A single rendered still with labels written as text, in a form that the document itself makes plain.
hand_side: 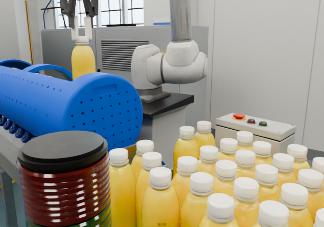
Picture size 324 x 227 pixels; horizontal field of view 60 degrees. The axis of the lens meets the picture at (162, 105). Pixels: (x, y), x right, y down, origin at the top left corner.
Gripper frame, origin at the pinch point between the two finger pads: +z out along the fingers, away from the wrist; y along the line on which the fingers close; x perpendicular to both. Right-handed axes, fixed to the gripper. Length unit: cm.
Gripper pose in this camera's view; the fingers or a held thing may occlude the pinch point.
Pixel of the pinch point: (81, 29)
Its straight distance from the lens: 91.3
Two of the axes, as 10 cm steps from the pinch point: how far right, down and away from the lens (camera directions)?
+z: 0.0, 9.7, 2.3
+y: -7.1, 1.6, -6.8
